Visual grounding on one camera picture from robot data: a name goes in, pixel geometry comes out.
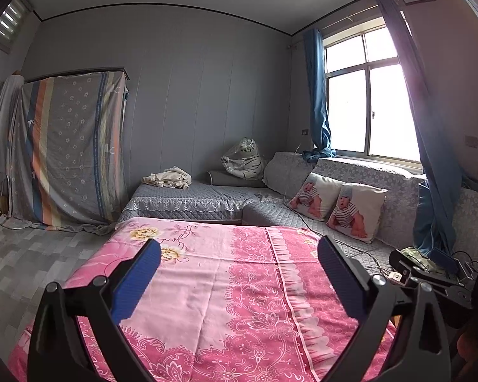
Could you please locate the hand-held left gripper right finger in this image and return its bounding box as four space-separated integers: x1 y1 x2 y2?
318 236 451 382

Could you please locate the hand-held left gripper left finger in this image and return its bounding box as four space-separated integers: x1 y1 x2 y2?
26 239 162 382

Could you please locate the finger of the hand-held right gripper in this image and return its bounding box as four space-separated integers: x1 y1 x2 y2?
428 247 473 287
389 250 435 284

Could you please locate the person's right forearm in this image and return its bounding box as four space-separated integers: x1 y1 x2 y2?
456 318 478 371

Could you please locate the green cloth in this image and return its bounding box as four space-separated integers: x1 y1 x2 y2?
400 247 435 271

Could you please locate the baby print pillow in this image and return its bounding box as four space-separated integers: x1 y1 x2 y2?
327 183 389 244
287 172 343 221

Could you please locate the pink floral blanket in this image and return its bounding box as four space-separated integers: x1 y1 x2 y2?
6 217 399 382

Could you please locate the long blue curtain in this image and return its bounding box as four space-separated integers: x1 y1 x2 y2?
376 0 478 259

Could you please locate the grey quilted sofa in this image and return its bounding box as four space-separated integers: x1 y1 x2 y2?
117 151 478 287

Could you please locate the beige crumpled cloth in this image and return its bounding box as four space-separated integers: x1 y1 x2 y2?
141 166 192 189

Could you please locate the dark grey cushion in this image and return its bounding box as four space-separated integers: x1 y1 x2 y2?
206 169 265 187

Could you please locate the striped floral sheet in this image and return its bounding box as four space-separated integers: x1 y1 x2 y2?
0 67 130 233

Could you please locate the white tiger plush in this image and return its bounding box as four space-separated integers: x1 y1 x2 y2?
221 137 269 180

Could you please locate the window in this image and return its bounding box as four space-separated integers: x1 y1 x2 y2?
322 18 423 166

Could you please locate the short blue curtain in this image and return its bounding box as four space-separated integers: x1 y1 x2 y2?
303 28 337 162

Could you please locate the white draped cloth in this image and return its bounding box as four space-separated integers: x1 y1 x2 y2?
0 74 25 184

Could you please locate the window blind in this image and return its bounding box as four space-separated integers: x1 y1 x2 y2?
0 0 33 52

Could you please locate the black cable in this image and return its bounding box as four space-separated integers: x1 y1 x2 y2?
450 251 478 283

